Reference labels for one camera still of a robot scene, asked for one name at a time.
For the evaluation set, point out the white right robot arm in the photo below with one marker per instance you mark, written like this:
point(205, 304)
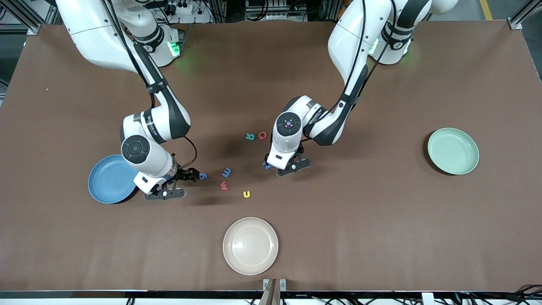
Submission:
point(97, 38)

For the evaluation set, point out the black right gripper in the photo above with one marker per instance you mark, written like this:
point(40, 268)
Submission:
point(185, 173)

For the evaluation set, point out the brown table cover sheet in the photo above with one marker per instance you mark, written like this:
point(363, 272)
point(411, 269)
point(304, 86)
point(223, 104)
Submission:
point(381, 254)

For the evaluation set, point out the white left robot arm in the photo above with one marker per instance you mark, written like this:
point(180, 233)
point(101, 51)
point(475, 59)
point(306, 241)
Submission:
point(355, 38)

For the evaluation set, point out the metal bracket at table edge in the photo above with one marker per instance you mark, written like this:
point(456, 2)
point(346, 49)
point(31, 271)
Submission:
point(274, 284)

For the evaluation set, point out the beige plate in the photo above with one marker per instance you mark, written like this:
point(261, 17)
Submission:
point(250, 245)

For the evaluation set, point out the blue foam capital M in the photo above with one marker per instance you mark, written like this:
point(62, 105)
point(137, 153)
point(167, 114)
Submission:
point(266, 166)

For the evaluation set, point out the orange bag pile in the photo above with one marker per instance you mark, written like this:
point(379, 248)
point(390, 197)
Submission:
point(347, 4)

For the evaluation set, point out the light green plate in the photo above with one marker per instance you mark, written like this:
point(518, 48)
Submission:
point(453, 150)

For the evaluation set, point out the teal foam letter R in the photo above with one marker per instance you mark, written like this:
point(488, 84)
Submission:
point(250, 136)

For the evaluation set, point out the aluminium frame profile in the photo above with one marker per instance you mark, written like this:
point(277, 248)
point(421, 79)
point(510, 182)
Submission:
point(25, 17)
point(523, 17)

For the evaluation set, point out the red foam letter w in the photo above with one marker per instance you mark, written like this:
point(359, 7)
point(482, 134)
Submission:
point(224, 186)

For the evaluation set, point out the blue foam lowercase m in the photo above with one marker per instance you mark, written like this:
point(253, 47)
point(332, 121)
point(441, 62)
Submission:
point(227, 172)

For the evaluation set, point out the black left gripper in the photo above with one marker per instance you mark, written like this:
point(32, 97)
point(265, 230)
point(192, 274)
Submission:
point(300, 150)

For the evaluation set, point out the red foam letter Q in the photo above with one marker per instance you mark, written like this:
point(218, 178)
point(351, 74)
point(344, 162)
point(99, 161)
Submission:
point(262, 138)

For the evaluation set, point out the white power strip with plugs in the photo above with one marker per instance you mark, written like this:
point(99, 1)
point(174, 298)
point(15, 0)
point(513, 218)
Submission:
point(180, 7)

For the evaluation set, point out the white slim power strip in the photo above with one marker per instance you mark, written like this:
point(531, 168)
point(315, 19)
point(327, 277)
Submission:
point(277, 17)

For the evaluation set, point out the blue plate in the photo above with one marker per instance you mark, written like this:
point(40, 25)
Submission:
point(108, 180)

